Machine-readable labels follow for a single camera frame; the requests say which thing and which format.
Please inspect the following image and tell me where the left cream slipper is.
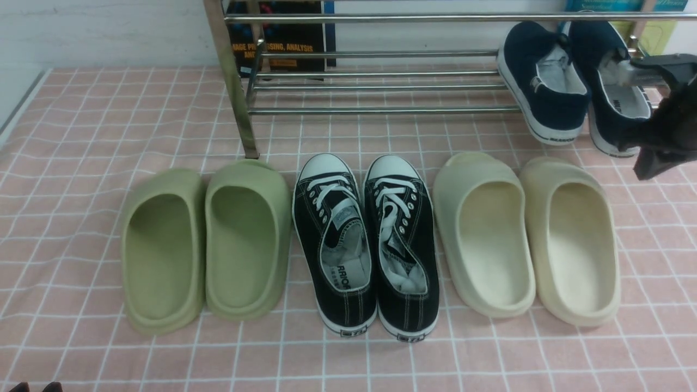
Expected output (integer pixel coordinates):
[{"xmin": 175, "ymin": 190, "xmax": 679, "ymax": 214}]
[{"xmin": 432, "ymin": 151, "xmax": 536, "ymax": 318}]

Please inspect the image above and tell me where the green slipper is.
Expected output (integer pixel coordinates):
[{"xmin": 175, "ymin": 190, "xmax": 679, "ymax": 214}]
[
  {"xmin": 204, "ymin": 159, "xmax": 292, "ymax": 321},
  {"xmin": 120, "ymin": 168, "xmax": 206, "ymax": 335}
]

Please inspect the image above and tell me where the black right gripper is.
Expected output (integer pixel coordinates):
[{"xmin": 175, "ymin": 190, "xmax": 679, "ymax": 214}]
[{"xmin": 631, "ymin": 54, "xmax": 696, "ymax": 181}]

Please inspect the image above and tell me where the pink checkered tablecloth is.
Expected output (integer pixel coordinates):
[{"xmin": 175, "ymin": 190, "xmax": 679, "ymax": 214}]
[{"xmin": 1, "ymin": 67, "xmax": 695, "ymax": 391}]

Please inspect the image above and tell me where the right green slipper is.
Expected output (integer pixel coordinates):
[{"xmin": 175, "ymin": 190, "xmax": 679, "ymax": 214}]
[{"xmin": 204, "ymin": 159, "xmax": 292, "ymax": 321}]

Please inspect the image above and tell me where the left black canvas sneaker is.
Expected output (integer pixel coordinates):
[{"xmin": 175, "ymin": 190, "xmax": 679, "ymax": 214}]
[{"xmin": 292, "ymin": 153, "xmax": 377, "ymax": 337}]

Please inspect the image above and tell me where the left green slipper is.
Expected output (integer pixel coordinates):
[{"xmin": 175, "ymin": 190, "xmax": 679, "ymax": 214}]
[{"xmin": 120, "ymin": 168, "xmax": 206, "ymax": 335}]

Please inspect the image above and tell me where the cream slipper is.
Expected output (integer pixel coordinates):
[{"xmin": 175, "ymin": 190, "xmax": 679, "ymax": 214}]
[
  {"xmin": 432, "ymin": 151, "xmax": 536, "ymax": 318},
  {"xmin": 519, "ymin": 157, "xmax": 621, "ymax": 327}
]

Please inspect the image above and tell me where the right cream slipper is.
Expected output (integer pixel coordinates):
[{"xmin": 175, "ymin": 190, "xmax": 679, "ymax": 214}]
[{"xmin": 519, "ymin": 157, "xmax": 621, "ymax": 327}]

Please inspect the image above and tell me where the right black canvas sneaker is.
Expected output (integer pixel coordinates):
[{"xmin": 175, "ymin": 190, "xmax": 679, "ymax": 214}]
[{"xmin": 362, "ymin": 155, "xmax": 440, "ymax": 343}]

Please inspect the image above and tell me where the metal shoe rack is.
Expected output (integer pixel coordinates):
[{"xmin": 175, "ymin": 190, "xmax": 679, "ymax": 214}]
[{"xmin": 203, "ymin": 0, "xmax": 697, "ymax": 160}]

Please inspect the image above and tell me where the black book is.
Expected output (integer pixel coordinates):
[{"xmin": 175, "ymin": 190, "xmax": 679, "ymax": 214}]
[{"xmin": 228, "ymin": 1, "xmax": 337, "ymax": 78}]

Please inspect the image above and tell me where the black canvas sneaker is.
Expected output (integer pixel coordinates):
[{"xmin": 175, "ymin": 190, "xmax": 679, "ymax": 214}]
[
  {"xmin": 362, "ymin": 155, "xmax": 440, "ymax": 343},
  {"xmin": 292, "ymin": 153, "xmax": 377, "ymax": 337}
]

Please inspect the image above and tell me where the teal yellow book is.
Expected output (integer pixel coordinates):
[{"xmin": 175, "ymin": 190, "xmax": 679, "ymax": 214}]
[{"xmin": 565, "ymin": 1, "xmax": 687, "ymax": 55}]

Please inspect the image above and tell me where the navy slip-on shoe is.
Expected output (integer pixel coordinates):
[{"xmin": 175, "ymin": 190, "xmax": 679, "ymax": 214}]
[
  {"xmin": 561, "ymin": 20, "xmax": 652, "ymax": 158},
  {"xmin": 496, "ymin": 21, "xmax": 591, "ymax": 145}
]

